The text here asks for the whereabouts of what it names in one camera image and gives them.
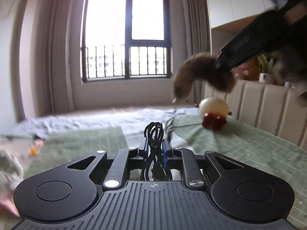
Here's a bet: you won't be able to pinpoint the black cable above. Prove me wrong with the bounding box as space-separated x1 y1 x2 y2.
140 121 173 182

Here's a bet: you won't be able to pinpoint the brown furry tail keychain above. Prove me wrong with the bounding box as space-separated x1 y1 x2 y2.
173 53 237 104

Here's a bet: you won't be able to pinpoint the potted green plant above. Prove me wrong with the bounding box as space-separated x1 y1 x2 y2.
257 54 274 84

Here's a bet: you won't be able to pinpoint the pink bunny plush toy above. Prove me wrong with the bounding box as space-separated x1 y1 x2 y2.
232 58 261 81

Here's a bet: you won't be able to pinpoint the white egg plush red feet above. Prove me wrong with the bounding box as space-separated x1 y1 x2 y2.
195 97 232 131

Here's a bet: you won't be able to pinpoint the beige padded headboard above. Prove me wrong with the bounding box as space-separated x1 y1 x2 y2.
203 80 306 150

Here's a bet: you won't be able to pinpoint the grey right curtain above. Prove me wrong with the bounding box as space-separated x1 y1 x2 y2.
179 0 212 101

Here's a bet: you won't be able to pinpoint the grey curtain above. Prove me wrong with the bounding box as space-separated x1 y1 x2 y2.
179 0 212 101
10 0 78 123

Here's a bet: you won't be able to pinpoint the green checked bed sheet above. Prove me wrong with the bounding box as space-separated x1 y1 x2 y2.
1 108 306 229

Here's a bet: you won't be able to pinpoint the small orange toy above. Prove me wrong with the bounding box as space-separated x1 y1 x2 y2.
30 140 44 156

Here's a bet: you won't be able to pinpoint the grey left curtain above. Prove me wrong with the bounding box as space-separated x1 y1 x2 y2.
10 0 78 123

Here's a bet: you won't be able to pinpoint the dark framed window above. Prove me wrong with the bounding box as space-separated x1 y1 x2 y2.
81 0 172 82

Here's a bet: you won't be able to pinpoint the grey green plush toy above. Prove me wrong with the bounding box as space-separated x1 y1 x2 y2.
0 149 23 197

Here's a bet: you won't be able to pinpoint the pink folded cloth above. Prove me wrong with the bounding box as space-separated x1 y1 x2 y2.
1 192 20 217

